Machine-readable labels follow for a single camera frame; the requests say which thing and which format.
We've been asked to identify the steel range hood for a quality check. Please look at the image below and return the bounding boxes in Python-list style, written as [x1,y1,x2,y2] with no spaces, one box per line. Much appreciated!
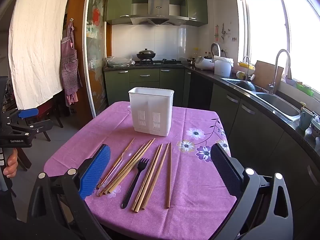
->
[130,0,190,27]

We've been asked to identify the white plastic utensil holder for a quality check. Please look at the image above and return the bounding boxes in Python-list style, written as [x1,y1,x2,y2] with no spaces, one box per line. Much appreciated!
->
[128,87,175,137]

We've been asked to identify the green upper kitchen cabinets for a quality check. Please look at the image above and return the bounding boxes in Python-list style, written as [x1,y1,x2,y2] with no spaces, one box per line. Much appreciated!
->
[105,0,208,27]

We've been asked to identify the steel kitchen sink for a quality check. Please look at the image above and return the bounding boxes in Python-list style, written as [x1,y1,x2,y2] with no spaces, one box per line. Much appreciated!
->
[220,77,301,122]

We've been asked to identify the green lower kitchen cabinets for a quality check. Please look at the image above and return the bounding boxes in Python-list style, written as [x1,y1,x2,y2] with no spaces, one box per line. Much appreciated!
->
[104,68,192,108]
[189,70,320,240]

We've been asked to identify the checkered apron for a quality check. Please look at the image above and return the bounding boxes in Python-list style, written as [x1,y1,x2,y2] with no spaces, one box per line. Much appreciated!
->
[61,21,83,107]

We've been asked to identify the hanging kitchen tools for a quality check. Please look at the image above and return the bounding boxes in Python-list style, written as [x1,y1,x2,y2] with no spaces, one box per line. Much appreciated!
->
[214,23,227,42]

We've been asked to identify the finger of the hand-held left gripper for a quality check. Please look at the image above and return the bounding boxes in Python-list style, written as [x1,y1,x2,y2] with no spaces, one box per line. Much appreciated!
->
[0,76,39,125]
[6,119,54,138]

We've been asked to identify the black plastic fork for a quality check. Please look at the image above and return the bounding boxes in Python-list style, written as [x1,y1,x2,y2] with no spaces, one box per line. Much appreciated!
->
[121,157,150,209]

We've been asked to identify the pink floral tablecloth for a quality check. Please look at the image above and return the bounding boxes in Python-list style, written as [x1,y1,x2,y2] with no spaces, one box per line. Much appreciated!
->
[44,101,238,240]

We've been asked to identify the dark kitchen countertop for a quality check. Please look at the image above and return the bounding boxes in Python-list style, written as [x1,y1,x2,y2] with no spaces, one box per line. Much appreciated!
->
[103,64,320,165]

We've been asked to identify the dark wooden chair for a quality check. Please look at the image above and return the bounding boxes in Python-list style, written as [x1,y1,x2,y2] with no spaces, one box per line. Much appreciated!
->
[25,97,64,143]
[15,147,33,172]

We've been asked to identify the patterned white bowl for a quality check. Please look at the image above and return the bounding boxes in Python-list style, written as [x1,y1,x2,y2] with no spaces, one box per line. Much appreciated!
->
[311,119,320,138]

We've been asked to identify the person's left hand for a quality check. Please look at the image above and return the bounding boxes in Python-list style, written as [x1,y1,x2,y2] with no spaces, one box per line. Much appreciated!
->
[4,149,19,178]

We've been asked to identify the white cloth backdrop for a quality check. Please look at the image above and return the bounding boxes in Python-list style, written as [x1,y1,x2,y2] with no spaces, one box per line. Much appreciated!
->
[7,0,72,109]

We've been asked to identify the gas stove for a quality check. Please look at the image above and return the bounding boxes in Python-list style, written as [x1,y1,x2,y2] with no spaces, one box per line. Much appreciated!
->
[135,58,184,66]

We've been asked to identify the green plastic container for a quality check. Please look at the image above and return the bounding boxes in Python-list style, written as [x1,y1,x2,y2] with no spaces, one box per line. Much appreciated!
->
[296,82,314,97]

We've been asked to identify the green kitchen cabinets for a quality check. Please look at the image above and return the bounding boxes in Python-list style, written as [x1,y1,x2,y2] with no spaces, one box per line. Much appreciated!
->
[105,0,208,27]
[189,70,320,240]
[104,68,192,108]

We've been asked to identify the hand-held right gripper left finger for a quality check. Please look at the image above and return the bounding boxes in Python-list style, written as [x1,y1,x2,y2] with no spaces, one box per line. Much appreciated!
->
[26,144,112,240]

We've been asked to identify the floral sliding glass door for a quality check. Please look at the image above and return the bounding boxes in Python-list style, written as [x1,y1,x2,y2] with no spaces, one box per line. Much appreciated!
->
[82,0,110,118]

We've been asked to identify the crumpled plastic bag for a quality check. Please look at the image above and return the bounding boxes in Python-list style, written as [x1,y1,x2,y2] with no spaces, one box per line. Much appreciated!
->
[105,56,136,68]

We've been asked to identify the small chrome faucet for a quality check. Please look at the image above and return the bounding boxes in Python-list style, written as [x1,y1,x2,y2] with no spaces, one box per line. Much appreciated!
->
[243,56,251,80]

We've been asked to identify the white rice cooker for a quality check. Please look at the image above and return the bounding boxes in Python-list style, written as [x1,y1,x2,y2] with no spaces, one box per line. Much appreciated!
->
[194,42,222,70]

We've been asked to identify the white bucket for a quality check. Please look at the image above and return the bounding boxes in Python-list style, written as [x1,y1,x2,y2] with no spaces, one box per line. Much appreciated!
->
[213,56,234,78]

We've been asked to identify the clear plastic spoon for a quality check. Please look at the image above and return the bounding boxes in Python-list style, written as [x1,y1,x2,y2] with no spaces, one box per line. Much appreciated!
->
[99,153,125,191]

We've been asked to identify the kitchen window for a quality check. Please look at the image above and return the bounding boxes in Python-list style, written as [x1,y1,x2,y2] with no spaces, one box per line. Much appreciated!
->
[235,0,320,93]

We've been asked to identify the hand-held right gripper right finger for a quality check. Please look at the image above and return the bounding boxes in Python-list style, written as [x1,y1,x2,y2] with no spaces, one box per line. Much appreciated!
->
[210,143,294,240]

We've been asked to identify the tall chrome faucet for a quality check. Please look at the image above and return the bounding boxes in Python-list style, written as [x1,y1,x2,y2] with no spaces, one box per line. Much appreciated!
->
[269,49,292,95]

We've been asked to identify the black wok with lid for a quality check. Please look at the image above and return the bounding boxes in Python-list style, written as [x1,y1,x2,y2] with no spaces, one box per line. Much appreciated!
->
[136,48,157,60]

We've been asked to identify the person's left forearm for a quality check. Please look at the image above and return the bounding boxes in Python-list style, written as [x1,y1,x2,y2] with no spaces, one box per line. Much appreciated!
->
[0,179,18,220]

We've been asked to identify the green mug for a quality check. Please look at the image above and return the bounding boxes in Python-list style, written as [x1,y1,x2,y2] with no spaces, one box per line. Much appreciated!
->
[299,107,314,132]

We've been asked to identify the dark round pot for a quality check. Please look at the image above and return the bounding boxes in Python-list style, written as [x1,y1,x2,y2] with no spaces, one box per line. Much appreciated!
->
[235,80,257,92]

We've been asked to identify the wooden cutting board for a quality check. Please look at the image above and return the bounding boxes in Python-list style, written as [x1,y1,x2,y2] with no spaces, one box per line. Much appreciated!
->
[252,60,284,91]

